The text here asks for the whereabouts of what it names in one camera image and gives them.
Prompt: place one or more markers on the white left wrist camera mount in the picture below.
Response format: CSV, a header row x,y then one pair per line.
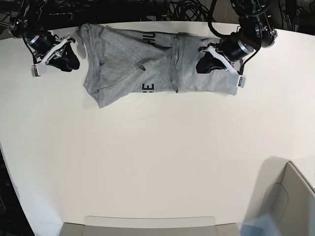
x,y
235,78

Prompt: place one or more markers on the beige chair back bottom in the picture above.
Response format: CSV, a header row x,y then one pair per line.
x,y
111,226

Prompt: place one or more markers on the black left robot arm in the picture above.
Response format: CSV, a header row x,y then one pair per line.
x,y
254,33

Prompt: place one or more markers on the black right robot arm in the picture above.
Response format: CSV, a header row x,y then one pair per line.
x,y
27,21

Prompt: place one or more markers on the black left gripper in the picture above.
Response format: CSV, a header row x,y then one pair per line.
x,y
233,48

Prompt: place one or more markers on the beige partition panel right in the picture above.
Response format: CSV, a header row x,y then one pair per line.
x,y
288,208

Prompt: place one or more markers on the grey T-shirt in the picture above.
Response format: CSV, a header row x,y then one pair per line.
x,y
129,61

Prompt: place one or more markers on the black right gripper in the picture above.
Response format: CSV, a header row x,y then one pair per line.
x,y
40,45

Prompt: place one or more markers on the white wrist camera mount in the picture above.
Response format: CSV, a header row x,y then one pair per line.
x,y
40,66
235,78

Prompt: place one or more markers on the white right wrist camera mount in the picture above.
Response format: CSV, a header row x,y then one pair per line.
x,y
40,66

